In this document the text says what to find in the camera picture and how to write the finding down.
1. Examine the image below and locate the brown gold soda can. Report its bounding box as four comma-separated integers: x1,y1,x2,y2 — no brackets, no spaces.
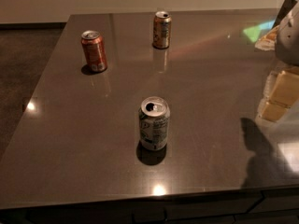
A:
152,11,172,49

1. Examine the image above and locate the white green 7up can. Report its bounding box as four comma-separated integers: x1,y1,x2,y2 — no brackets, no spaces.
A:
139,96,170,151

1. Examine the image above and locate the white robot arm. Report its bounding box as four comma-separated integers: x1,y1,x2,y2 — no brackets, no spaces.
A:
255,0,299,122

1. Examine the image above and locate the red orange soda can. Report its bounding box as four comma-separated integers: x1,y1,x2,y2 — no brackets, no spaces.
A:
81,30,107,73

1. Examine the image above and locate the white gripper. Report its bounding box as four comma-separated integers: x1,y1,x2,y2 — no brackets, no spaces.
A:
259,7,299,122

